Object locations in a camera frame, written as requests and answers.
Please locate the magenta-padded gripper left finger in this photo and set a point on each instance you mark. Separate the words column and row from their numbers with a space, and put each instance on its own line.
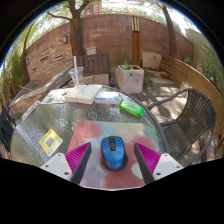
column 59, row 165

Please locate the clear plastic cup with straw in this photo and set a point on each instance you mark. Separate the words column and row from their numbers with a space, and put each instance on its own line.
column 76, row 75

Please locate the brown wicker chair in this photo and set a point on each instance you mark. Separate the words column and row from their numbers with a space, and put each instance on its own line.
column 193, row 120

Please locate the concrete planter with plant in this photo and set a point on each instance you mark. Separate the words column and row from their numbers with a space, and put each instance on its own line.
column 130, row 80

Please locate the yellow square card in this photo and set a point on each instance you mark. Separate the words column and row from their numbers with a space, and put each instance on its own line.
column 50, row 142

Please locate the curved wooden slat fence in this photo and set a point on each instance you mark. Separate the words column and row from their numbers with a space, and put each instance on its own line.
column 196, row 76

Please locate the small white book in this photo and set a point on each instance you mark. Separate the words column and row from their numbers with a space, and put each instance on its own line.
column 107, row 97

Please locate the white label strip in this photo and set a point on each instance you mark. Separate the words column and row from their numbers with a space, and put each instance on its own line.
column 31, row 110

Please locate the wooden lamp post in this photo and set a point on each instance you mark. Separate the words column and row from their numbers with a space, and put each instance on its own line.
column 135, row 43

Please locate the small white planter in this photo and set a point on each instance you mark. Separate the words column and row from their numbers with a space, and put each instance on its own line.
column 185, row 86

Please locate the beige stone block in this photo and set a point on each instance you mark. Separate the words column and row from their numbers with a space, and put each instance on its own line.
column 152, row 60

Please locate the forked tree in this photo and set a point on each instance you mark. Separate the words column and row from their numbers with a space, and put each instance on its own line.
column 76, row 33

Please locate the slender tree trunk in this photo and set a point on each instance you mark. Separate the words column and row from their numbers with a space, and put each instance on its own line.
column 170, row 33

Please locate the grey wall box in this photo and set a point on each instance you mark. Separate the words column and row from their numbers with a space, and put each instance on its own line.
column 91, row 50

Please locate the stone raised bed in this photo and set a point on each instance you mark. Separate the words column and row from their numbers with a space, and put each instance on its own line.
column 36, row 88

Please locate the dark wooden slatted chair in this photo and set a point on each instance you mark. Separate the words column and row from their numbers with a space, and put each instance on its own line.
column 96, row 63

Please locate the green packet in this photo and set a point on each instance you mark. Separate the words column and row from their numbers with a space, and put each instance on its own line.
column 131, row 107

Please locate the floral print mouse pad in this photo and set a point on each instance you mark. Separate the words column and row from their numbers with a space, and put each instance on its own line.
column 100, row 133

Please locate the blue computer mouse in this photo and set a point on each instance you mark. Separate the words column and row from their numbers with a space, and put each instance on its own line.
column 114, row 153

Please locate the wall lamp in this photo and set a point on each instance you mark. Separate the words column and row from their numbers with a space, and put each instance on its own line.
column 65, row 39
column 27, row 61

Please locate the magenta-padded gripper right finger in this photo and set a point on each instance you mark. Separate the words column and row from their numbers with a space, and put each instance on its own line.
column 165, row 165

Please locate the black metal chair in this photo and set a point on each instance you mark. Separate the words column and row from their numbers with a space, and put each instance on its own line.
column 6, row 130

